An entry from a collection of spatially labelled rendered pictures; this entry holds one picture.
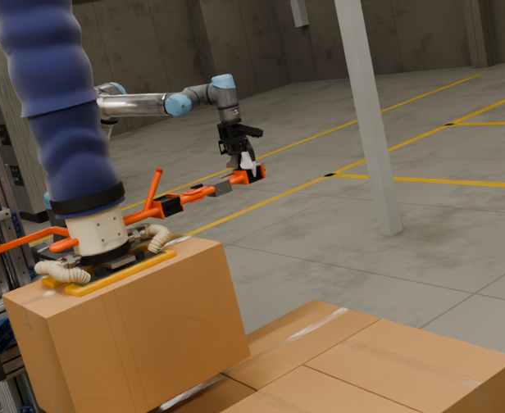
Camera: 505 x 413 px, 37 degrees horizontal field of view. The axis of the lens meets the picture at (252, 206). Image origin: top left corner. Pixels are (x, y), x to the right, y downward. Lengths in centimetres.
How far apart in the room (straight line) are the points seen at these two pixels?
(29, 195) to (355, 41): 470
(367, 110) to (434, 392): 312
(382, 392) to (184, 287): 69
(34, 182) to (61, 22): 654
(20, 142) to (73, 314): 655
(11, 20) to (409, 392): 158
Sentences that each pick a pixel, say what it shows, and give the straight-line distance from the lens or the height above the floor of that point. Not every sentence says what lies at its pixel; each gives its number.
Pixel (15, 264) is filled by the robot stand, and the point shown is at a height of 104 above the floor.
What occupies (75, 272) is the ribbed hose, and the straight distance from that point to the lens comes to 223.
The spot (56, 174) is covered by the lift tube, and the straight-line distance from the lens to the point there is 226.
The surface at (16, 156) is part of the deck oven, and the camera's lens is 862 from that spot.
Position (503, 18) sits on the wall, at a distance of 1296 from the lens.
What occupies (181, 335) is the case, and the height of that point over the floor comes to 85.
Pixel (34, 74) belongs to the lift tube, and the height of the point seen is 171.
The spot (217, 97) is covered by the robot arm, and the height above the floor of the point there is 149.
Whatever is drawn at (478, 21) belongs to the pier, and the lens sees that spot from 1288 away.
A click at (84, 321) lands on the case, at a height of 102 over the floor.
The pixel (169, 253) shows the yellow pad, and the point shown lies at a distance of 233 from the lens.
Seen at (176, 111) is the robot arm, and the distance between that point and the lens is 249.
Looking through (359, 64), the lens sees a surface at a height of 124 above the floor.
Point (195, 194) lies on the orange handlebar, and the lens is 250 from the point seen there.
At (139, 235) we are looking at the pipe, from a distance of 241.
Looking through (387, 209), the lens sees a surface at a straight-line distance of 537.
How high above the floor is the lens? 175
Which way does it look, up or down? 14 degrees down
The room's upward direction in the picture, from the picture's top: 13 degrees counter-clockwise
